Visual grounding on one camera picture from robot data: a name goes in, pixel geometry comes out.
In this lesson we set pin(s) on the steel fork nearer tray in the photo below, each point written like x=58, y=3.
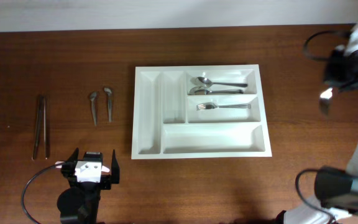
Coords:
x=211, y=106

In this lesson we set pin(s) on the white plastic cutlery tray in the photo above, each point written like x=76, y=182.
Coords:
x=166, y=124

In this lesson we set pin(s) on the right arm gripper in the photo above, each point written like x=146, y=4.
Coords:
x=332, y=75

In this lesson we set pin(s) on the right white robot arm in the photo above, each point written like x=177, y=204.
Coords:
x=329, y=194

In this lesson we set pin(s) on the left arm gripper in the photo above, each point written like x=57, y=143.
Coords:
x=68, y=168

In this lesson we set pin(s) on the steel fork farther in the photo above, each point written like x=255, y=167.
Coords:
x=325, y=99

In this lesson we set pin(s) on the small steel spoon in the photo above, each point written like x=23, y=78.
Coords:
x=109, y=93
x=93, y=97

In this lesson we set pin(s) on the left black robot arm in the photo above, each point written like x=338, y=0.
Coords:
x=79, y=203

